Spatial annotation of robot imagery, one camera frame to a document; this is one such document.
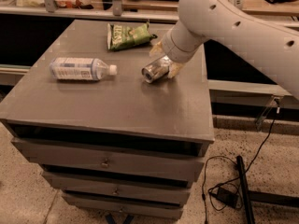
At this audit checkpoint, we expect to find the black metal floor bar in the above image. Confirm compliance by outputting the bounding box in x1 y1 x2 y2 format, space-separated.
236 156 299 224

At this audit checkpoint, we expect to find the clear plastic water bottle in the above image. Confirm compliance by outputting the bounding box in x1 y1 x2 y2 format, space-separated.
50 57 118 81

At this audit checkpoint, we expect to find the middle grey drawer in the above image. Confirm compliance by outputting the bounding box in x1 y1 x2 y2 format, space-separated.
42 172 190 206

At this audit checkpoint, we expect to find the grey drawer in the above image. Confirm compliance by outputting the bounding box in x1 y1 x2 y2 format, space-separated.
11 138 203 182
42 172 190 206
62 192 183 219

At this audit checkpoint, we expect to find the grey drawer cabinet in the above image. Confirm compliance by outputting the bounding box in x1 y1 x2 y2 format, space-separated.
1 20 214 209

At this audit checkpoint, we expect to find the black power cable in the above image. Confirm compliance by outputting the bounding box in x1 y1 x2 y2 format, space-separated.
201 105 281 224

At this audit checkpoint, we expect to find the silver blue redbull can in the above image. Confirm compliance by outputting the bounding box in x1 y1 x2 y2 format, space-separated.
141 56 172 83

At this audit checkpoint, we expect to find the top grey drawer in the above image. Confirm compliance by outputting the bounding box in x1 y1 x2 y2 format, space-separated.
11 138 203 182

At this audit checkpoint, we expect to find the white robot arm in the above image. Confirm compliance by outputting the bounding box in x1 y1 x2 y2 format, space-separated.
149 0 299 99

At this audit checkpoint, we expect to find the green chip bag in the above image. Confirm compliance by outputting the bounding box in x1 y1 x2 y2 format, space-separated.
107 22 157 51

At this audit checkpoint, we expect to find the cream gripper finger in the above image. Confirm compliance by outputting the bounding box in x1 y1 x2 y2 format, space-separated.
167 63 185 78
149 41 164 57

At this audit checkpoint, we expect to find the black power adapter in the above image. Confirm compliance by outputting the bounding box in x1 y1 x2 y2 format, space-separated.
216 187 238 208

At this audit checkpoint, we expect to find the bottom grey drawer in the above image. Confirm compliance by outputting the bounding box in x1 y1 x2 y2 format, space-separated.
62 192 183 219

